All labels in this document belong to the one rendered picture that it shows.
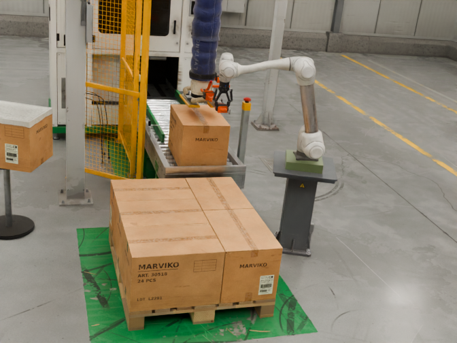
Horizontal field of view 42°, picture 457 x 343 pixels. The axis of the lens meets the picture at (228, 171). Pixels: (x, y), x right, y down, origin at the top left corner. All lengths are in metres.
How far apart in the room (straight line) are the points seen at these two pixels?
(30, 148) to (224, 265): 1.72
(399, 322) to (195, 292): 1.49
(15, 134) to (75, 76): 0.92
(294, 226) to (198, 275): 1.33
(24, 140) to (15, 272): 0.96
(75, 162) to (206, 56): 1.55
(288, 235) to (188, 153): 1.08
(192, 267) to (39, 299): 1.13
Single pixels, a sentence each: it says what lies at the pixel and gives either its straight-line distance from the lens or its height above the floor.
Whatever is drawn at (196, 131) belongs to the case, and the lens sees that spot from 4.90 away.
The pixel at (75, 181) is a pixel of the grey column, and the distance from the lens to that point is 5.60.
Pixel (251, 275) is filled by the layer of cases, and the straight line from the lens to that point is 4.01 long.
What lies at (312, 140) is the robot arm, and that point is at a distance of 4.51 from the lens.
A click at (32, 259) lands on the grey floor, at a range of 4.79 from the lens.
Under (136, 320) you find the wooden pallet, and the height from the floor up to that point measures 0.08.
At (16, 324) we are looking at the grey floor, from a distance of 4.13.
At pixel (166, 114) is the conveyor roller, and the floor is 0.54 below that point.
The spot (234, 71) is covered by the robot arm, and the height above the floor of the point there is 1.53.
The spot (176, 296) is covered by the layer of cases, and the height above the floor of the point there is 0.23.
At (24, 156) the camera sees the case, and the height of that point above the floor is 0.75.
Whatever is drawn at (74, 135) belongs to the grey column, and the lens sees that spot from 5.44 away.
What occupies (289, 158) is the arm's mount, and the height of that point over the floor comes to 0.81.
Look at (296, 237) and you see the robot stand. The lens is 5.01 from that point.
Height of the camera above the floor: 2.44
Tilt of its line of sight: 22 degrees down
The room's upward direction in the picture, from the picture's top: 6 degrees clockwise
